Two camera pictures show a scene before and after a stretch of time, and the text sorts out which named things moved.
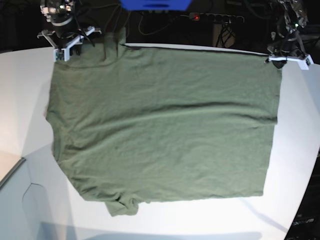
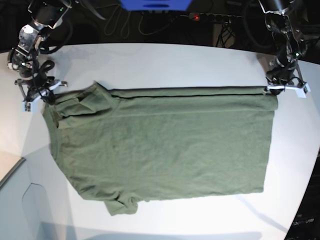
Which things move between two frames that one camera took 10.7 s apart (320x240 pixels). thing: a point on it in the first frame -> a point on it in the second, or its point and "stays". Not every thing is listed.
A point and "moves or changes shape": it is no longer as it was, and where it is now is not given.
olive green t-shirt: [131, 123] moves or changes shape
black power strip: [215, 18] stays
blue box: [155, 5] stays
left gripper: [57, 40] -> [33, 90]
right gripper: [280, 53] -> [279, 79]
